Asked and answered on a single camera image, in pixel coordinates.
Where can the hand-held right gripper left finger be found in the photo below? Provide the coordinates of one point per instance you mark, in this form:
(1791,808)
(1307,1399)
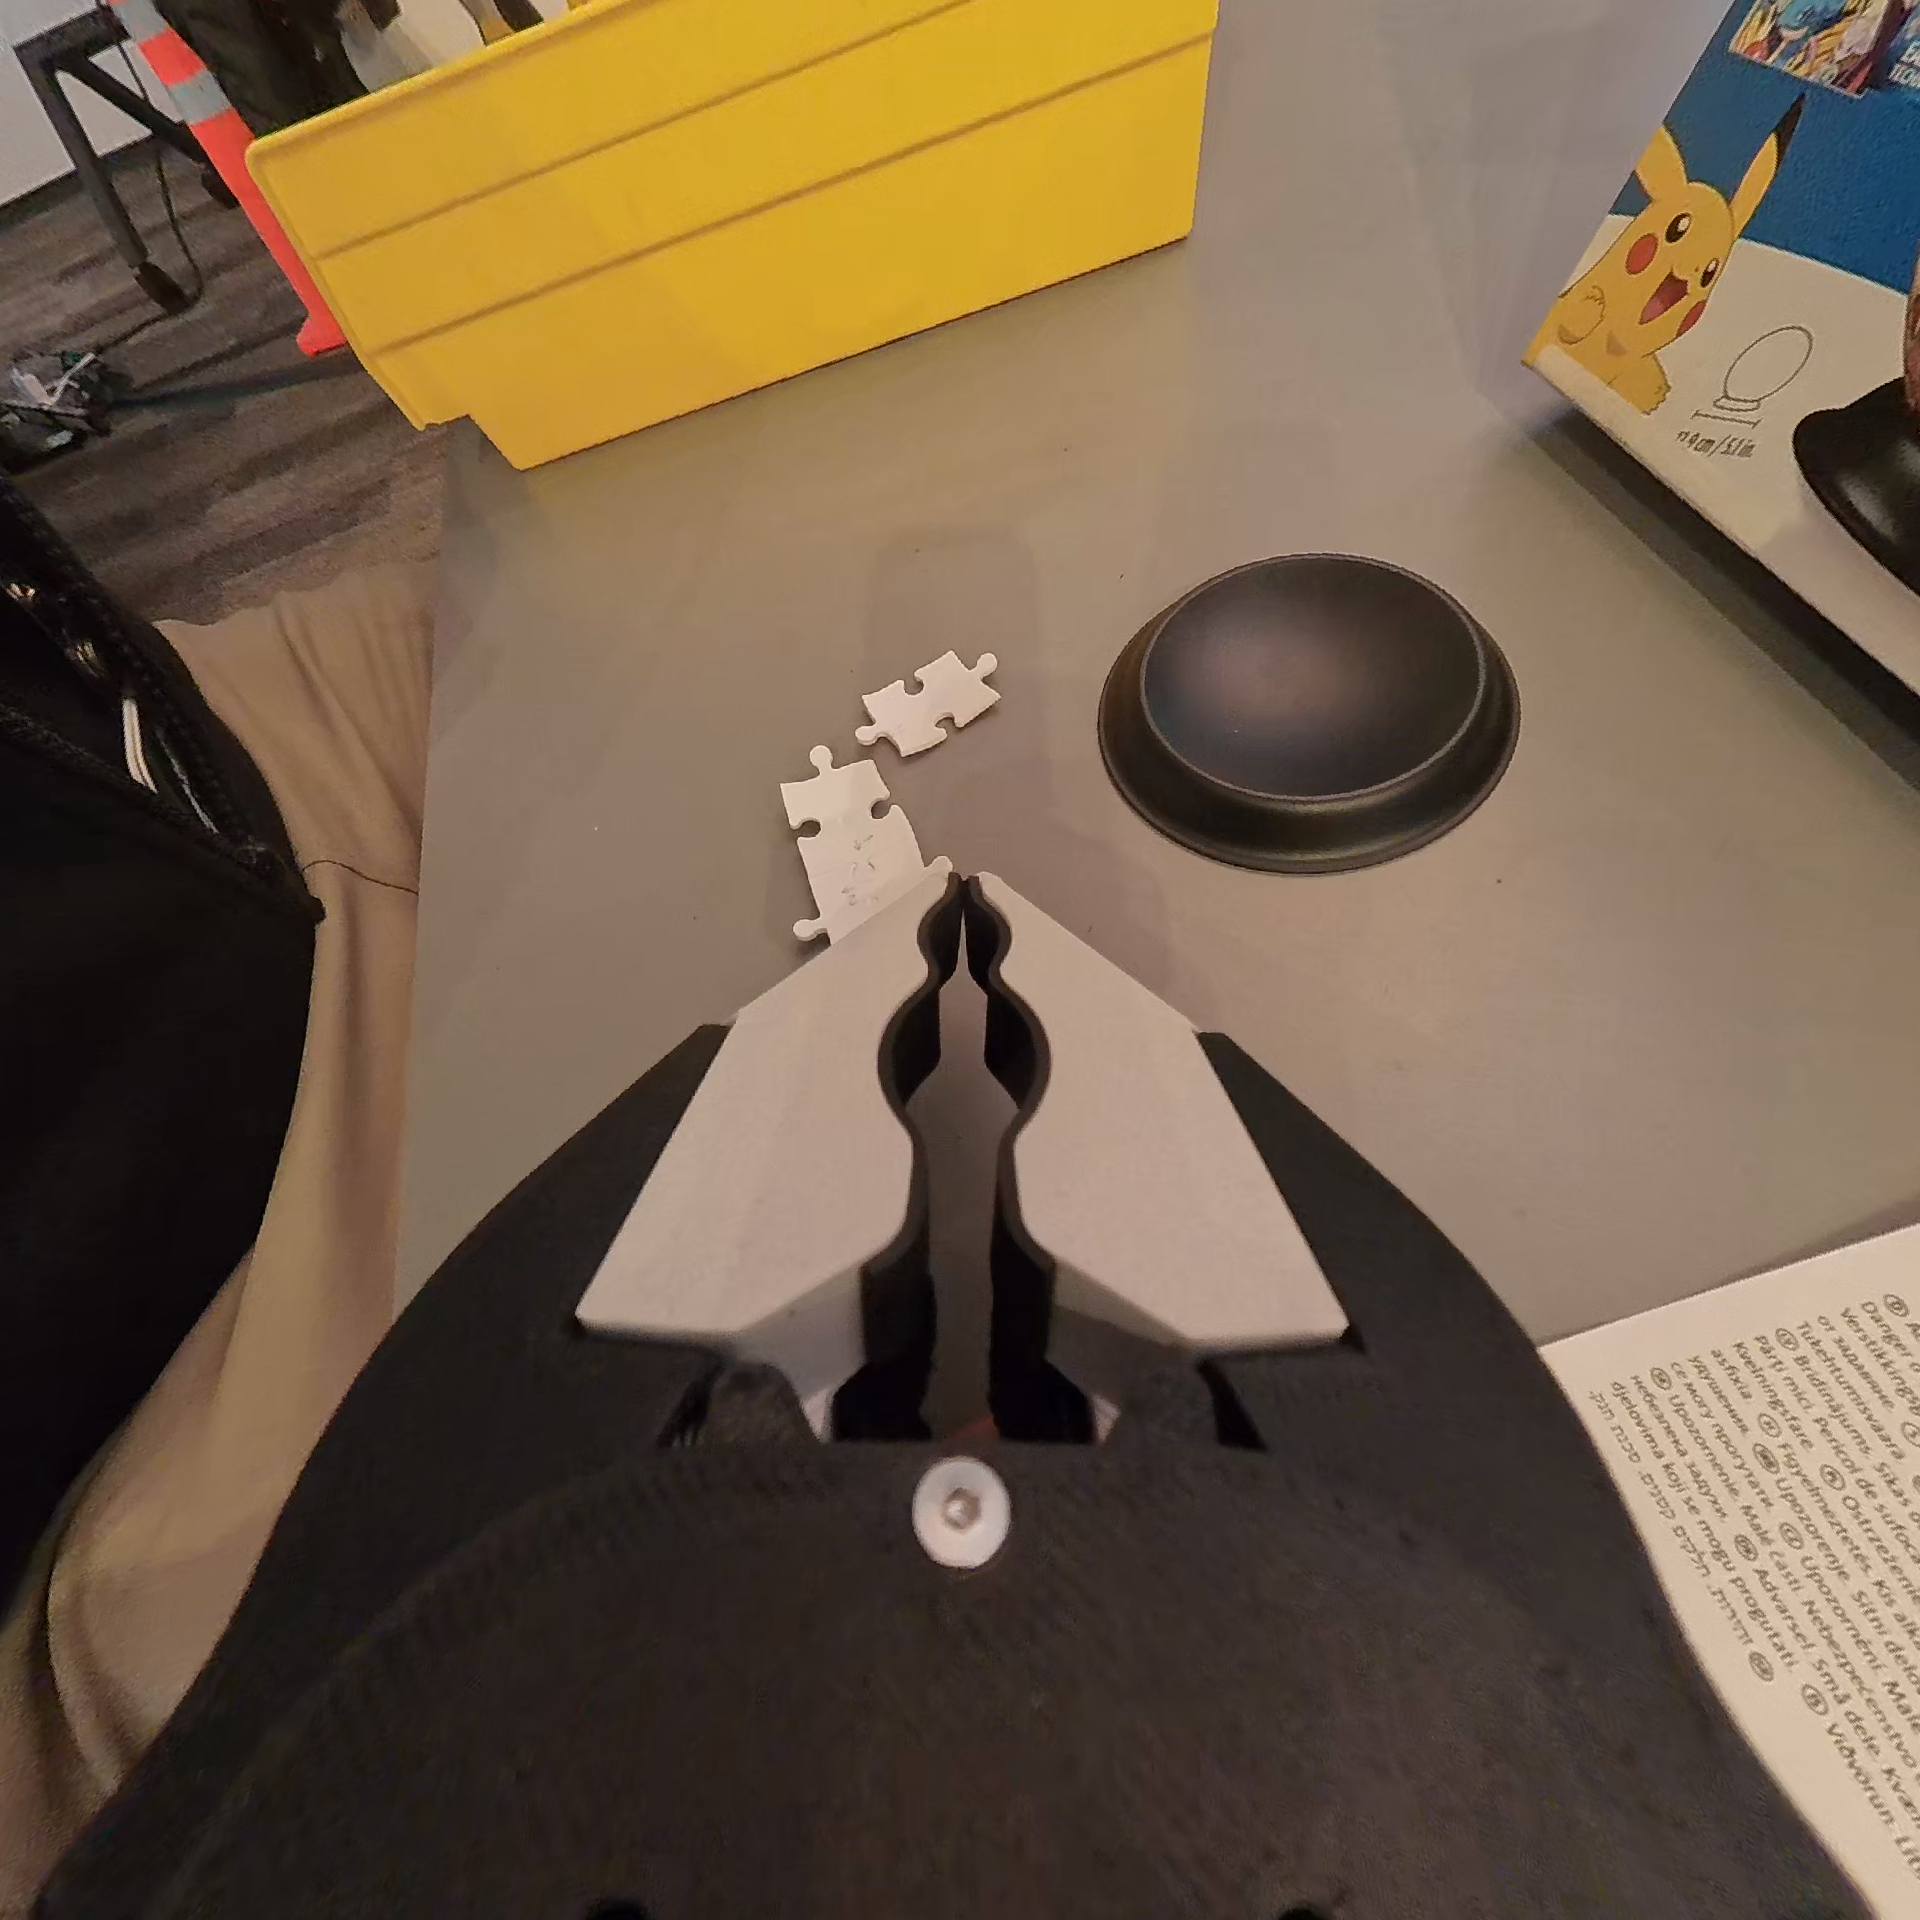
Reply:
(751,1171)

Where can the white printed leaflet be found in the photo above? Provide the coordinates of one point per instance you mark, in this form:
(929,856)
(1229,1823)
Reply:
(1799,1499)

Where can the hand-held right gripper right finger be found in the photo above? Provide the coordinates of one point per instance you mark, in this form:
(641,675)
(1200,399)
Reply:
(1170,1171)

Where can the person's beige trousers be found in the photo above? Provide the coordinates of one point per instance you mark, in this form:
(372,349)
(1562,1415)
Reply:
(330,1124)

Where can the black round puzzle stand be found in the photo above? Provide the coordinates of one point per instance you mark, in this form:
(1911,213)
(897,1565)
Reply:
(1306,698)

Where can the black metal cart frame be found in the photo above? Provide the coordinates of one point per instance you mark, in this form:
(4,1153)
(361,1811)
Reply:
(82,148)

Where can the person's black jacket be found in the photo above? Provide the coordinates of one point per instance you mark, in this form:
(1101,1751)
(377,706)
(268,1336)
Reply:
(135,1080)

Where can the yellow plastic bin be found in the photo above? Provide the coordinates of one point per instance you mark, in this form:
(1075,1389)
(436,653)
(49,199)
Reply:
(751,210)

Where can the colourful puzzle box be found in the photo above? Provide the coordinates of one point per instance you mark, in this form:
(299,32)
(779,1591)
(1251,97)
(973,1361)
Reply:
(1723,300)

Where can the joined white puzzle pieces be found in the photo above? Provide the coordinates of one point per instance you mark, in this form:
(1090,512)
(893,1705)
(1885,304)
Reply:
(930,703)
(855,848)

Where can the black ribbed object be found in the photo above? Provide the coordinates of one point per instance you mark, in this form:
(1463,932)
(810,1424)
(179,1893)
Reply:
(264,67)

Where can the orange traffic cone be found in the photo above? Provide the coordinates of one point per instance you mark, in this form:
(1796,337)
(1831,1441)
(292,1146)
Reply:
(225,164)

